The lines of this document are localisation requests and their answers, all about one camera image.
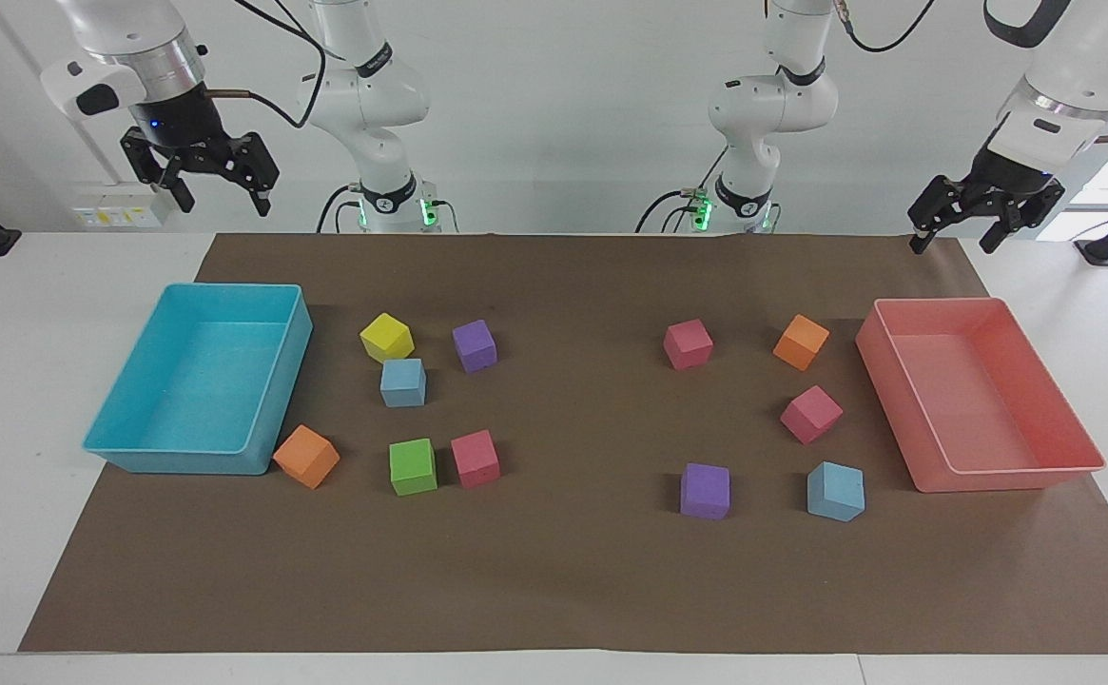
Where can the orange block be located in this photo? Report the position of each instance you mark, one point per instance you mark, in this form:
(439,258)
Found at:
(801,342)
(306,457)

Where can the green block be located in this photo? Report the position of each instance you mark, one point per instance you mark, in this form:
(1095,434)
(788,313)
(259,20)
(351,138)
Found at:
(413,467)

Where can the blue block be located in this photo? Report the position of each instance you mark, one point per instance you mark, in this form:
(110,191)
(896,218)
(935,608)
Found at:
(403,383)
(836,492)

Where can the white wall socket strip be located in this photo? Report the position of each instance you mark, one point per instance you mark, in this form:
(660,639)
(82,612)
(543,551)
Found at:
(121,211)

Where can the yellow block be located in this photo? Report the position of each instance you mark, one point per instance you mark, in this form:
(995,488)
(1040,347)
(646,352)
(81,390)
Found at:
(385,338)

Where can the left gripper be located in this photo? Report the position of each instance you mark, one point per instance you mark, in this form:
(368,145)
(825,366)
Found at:
(1015,176)

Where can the pink plastic bin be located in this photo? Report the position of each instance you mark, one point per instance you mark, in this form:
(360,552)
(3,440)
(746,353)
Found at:
(981,400)

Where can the purple block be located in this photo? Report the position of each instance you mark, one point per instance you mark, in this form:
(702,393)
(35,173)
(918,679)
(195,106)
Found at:
(475,345)
(705,491)

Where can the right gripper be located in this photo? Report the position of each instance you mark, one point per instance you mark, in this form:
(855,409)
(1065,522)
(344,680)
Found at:
(178,119)

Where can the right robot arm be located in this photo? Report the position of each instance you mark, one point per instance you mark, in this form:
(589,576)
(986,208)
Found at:
(373,86)

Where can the blue plastic bin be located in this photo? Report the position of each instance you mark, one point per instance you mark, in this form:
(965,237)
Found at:
(197,381)

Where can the pink block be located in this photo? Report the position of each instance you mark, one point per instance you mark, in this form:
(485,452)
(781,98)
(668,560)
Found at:
(476,459)
(811,415)
(688,344)

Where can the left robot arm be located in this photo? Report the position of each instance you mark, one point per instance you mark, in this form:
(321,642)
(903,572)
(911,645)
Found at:
(772,105)

